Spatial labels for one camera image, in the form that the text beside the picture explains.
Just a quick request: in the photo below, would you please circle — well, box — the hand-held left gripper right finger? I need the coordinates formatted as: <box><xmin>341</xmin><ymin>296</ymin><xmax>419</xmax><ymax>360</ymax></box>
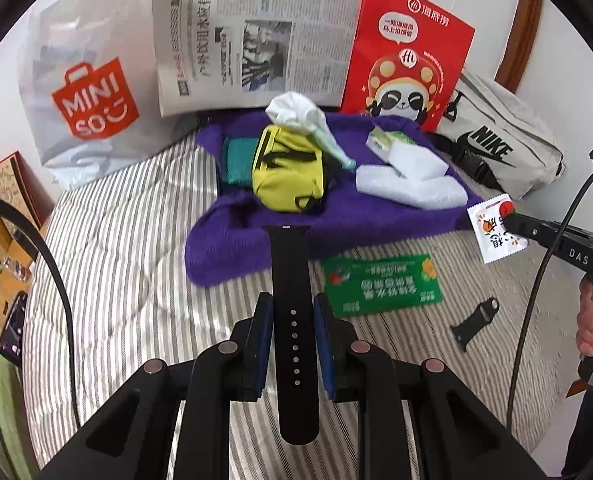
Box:
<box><xmin>312</xmin><ymin>293</ymin><xmax>548</xmax><ymax>480</ymax></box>

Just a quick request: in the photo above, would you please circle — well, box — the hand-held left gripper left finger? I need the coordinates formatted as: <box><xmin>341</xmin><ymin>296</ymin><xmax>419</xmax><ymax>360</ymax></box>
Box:
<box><xmin>36</xmin><ymin>291</ymin><xmax>273</xmax><ymax>480</ymax></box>

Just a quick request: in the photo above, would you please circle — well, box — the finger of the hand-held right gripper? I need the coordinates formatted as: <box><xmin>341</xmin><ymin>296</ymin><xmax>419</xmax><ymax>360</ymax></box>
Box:
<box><xmin>505</xmin><ymin>211</ymin><xmax>559</xmax><ymax>251</ymax></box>

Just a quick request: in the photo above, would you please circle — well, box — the white snack sachet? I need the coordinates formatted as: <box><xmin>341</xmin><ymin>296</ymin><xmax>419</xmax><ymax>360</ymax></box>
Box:
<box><xmin>467</xmin><ymin>199</ymin><xmax>529</xmax><ymax>266</ymax></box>

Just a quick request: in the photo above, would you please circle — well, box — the long black watch strap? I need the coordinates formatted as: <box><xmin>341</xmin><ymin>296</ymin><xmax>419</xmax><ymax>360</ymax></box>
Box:
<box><xmin>262</xmin><ymin>225</ymin><xmax>322</xmax><ymax>446</ymax></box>

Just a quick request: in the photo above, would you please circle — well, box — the green tissue packet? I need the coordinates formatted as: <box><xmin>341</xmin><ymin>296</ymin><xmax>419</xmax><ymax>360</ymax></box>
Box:
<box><xmin>366</xmin><ymin>127</ymin><xmax>417</xmax><ymax>159</ymax></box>

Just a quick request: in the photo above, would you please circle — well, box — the teal knitted cloth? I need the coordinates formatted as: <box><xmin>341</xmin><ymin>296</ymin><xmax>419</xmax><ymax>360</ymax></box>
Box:
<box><xmin>220</xmin><ymin>137</ymin><xmax>262</xmax><ymax>186</ymax></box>

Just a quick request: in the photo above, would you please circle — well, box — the green card packet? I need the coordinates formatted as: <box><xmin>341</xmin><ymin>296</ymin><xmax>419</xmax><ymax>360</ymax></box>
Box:
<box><xmin>322</xmin><ymin>254</ymin><xmax>446</xmax><ymax>317</ymax></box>

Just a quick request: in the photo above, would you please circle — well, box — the purple towel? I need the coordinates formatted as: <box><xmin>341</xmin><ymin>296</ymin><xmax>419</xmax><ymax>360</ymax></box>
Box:
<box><xmin>184</xmin><ymin>110</ymin><xmax>480</xmax><ymax>289</ymax></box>

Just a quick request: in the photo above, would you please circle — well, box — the grey waist bag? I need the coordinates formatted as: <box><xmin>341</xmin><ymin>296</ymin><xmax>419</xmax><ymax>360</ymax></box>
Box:
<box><xmin>424</xmin><ymin>67</ymin><xmax>566</xmax><ymax>202</ymax></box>

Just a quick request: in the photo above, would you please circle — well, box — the white folded towel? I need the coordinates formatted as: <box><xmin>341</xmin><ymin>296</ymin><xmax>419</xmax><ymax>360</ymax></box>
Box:
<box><xmin>355</xmin><ymin>164</ymin><xmax>470</xmax><ymax>211</ymax></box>

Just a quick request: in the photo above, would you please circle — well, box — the yellow pouch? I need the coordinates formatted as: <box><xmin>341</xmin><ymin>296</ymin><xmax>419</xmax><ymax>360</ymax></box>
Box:
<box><xmin>251</xmin><ymin>126</ymin><xmax>333</xmax><ymax>214</ymax></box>

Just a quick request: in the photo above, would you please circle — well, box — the striped bed sheet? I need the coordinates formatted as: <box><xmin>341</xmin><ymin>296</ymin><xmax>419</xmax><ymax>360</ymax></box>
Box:
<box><xmin>24</xmin><ymin>132</ymin><xmax>583</xmax><ymax>480</ymax></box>

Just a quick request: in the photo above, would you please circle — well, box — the wooden headboard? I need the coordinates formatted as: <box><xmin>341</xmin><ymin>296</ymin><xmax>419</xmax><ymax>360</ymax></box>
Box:
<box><xmin>493</xmin><ymin>0</ymin><xmax>545</xmax><ymax>94</ymax></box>

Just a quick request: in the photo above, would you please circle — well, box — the white crumpled plastic bag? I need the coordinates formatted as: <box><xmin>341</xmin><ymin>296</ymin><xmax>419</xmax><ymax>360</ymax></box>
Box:
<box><xmin>265</xmin><ymin>91</ymin><xmax>357</xmax><ymax>171</ymax></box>

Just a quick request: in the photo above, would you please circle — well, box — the black smartphone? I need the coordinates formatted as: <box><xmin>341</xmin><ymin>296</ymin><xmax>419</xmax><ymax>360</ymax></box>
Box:
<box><xmin>0</xmin><ymin>290</ymin><xmax>30</xmax><ymax>367</ymax></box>

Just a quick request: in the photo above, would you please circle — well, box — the red paper bag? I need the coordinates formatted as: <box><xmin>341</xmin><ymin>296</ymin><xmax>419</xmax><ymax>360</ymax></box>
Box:
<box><xmin>340</xmin><ymin>0</ymin><xmax>476</xmax><ymax>134</ymax></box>

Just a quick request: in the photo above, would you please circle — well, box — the patterned cardboard box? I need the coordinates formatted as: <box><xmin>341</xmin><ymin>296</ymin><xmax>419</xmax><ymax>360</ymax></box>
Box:
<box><xmin>0</xmin><ymin>152</ymin><xmax>53</xmax><ymax>232</ymax></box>

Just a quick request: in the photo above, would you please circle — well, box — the newspaper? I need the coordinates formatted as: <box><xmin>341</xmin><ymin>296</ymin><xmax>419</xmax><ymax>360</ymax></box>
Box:
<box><xmin>151</xmin><ymin>0</ymin><xmax>365</xmax><ymax>119</ymax></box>

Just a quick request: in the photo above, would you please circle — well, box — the white plastic shopping bag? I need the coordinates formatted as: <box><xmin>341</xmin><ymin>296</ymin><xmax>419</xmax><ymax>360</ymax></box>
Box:
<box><xmin>17</xmin><ymin>0</ymin><xmax>198</xmax><ymax>191</ymax></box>

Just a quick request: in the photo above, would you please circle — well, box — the thin black cable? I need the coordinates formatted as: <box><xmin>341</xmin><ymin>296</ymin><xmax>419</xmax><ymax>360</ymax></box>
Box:
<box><xmin>506</xmin><ymin>167</ymin><xmax>593</xmax><ymax>428</ymax></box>

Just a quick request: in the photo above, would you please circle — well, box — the short black watch strap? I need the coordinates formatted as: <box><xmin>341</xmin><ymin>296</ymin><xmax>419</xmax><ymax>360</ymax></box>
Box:
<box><xmin>450</xmin><ymin>297</ymin><xmax>500</xmax><ymax>349</ymax></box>

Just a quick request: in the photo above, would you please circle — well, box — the thick black cable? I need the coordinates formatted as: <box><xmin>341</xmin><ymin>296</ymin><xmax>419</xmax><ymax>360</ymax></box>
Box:
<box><xmin>0</xmin><ymin>192</ymin><xmax>85</xmax><ymax>429</ymax></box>

